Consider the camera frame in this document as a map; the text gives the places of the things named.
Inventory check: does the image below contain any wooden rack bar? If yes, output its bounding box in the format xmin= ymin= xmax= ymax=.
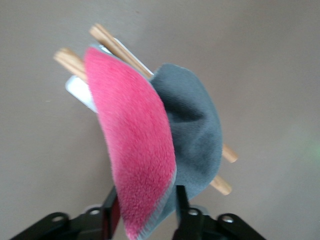
xmin=53 ymin=47 xmax=233 ymax=196
xmin=88 ymin=23 xmax=239 ymax=164

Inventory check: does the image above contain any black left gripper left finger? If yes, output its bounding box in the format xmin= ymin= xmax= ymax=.
xmin=8 ymin=186 xmax=123 ymax=240

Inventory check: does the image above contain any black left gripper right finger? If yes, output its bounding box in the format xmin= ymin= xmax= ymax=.
xmin=171 ymin=184 xmax=267 ymax=240

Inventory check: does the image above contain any pink and gray towel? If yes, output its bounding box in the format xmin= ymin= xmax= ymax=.
xmin=82 ymin=46 xmax=224 ymax=240

